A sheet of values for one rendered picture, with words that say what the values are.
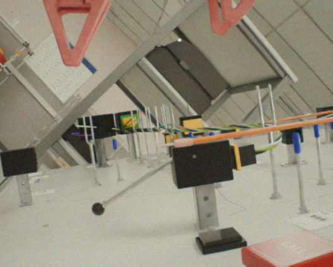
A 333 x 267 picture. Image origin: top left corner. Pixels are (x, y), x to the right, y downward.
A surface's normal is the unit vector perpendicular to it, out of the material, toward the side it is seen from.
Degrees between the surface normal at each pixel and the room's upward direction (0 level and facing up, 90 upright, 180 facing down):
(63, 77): 90
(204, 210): 98
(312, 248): 54
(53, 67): 90
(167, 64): 90
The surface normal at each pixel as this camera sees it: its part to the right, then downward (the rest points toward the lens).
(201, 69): 0.29, 0.04
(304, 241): -0.14, -0.99
